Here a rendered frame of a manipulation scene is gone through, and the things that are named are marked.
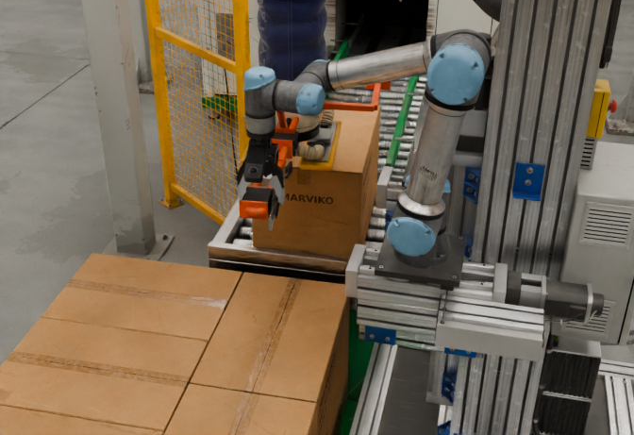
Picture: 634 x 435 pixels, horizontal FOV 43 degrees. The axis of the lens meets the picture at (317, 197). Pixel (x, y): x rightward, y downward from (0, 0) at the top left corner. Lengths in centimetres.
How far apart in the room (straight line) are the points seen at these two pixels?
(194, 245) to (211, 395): 175
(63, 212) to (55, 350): 192
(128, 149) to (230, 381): 159
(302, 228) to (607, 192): 117
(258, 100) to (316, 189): 94
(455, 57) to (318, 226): 131
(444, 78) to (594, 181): 66
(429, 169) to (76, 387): 130
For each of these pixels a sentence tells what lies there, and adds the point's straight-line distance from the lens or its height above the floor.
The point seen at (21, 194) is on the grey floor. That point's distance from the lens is 482.
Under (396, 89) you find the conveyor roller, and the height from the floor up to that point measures 54.
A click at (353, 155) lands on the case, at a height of 95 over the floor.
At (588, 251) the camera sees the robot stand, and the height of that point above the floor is 106.
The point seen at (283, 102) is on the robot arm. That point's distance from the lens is 190.
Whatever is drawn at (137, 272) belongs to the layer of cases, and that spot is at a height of 54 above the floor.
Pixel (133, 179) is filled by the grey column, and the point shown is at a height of 44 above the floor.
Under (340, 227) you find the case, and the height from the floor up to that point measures 72.
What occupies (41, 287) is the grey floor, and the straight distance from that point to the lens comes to 400.
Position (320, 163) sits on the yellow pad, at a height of 109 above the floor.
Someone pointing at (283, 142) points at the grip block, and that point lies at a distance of 233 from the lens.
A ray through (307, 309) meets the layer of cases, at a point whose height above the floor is 54.
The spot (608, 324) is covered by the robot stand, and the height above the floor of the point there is 83.
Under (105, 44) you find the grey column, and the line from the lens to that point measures 362.
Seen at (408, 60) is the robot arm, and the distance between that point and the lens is 191.
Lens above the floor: 224
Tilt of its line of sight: 30 degrees down
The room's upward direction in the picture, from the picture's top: straight up
